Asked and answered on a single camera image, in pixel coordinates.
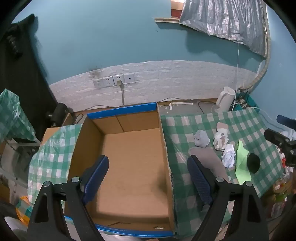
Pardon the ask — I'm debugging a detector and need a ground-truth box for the black cylindrical device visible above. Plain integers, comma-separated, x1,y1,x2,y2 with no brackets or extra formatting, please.
46,103,68,127

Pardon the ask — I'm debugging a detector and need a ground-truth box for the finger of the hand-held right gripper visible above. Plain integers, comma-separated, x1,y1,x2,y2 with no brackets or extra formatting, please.
277,115,296,130
264,128,290,146

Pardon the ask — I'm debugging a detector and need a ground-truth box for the green checkered tablecloth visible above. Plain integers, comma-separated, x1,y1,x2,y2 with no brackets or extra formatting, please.
161,108,285,237

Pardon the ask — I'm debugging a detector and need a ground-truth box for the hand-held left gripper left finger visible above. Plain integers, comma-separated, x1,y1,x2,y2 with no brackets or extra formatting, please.
27,155,110,241

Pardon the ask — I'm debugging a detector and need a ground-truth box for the white and beige sock bundle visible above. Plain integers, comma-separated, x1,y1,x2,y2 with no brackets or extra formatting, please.
213,122,229,151

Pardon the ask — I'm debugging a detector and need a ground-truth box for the grey power cable with plug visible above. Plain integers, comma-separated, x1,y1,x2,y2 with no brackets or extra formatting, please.
116,80,126,107

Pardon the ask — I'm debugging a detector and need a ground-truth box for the crumpled green checkered plastic sheet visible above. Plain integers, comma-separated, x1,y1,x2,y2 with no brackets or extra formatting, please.
0,89,35,143

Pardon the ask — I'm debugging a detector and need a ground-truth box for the wooden trim strip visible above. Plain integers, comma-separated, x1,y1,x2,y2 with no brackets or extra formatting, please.
154,17,181,24

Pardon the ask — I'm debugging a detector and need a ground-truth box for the white cushion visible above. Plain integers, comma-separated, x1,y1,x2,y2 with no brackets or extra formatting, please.
5,217,28,241

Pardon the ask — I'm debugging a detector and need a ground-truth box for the cardboard box with blue rim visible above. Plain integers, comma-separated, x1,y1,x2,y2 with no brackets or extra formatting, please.
63,102,176,238

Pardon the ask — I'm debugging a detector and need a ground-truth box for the white and blue sock bundle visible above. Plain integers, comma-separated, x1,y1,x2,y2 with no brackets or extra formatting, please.
222,144,236,168

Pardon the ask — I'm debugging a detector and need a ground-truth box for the grey-blue sock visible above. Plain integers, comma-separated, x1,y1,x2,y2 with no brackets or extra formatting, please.
194,130,210,148

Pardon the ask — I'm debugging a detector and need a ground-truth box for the grey sock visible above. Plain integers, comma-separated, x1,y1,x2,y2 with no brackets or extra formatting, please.
188,147,230,183

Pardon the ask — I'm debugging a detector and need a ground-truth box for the white electric kettle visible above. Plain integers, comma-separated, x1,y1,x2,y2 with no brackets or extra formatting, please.
216,86,236,113

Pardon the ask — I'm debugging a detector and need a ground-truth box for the thin white hanging cable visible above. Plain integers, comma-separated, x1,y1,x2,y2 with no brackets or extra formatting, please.
232,43,240,109

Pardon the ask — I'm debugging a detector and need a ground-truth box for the silver foil tarp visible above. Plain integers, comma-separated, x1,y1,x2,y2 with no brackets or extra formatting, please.
179,0,269,57

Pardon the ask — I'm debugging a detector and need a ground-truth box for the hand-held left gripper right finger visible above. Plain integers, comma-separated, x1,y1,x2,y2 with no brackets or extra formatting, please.
187,155,270,241

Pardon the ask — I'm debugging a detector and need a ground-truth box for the light green cloth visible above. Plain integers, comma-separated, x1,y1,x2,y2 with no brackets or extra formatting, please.
235,140,252,185

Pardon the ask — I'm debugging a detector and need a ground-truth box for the dark curtain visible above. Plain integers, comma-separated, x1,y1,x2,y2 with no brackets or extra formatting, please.
0,14,60,139

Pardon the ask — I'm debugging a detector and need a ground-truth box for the beige corrugated hose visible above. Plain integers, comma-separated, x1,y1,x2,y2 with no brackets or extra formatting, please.
240,7,271,91

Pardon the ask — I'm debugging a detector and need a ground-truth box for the orange and green bag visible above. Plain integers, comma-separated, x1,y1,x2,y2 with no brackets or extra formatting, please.
15,196,34,225

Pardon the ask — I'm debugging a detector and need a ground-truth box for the black sock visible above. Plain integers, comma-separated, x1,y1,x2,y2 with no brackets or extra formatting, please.
247,153,261,174

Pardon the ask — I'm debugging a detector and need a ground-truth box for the white rack frame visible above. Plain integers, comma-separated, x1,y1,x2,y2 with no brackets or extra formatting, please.
0,137,41,186

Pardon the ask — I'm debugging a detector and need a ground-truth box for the brown cardboard box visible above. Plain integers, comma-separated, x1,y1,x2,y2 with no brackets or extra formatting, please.
42,112,82,142

